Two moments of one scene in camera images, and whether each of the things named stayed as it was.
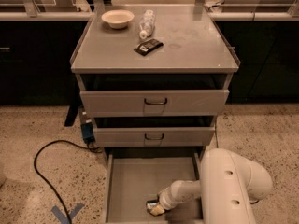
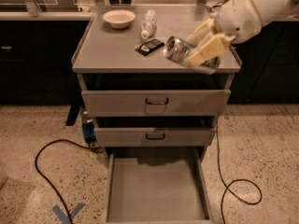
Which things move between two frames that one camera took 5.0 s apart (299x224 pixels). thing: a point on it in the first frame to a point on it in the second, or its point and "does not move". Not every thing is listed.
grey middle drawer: x=188 y=136 does not move
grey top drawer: x=154 y=103 does not move
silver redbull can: x=151 y=204 to x=177 y=50
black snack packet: x=148 y=46 does not move
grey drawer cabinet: x=154 y=79 does not move
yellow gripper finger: x=157 y=210 to x=203 y=31
